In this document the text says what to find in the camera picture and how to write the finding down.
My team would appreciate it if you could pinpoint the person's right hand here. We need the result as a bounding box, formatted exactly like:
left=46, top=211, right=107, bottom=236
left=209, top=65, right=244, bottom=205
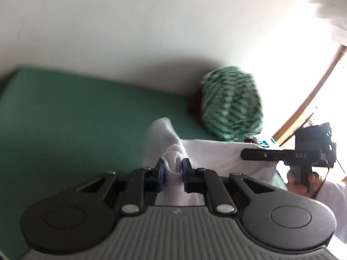
left=286, top=171, right=324, bottom=198

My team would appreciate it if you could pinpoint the wooden door frame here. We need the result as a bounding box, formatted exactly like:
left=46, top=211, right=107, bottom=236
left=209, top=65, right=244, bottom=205
left=273, top=45, right=346, bottom=146

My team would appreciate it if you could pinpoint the white polo shirt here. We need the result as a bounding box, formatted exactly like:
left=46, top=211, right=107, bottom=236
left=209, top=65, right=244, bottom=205
left=142, top=117, right=277, bottom=207

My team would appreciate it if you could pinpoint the green felt table cover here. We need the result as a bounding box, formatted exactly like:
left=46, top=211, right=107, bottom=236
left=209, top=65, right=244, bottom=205
left=1, top=68, right=211, bottom=259

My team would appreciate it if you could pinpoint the green white striped garment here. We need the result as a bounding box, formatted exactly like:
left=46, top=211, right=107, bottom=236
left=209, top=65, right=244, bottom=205
left=200, top=66, right=264, bottom=143

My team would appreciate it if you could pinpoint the dark red garment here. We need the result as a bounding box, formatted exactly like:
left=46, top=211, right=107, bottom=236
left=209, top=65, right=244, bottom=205
left=187, top=89, right=202, bottom=121

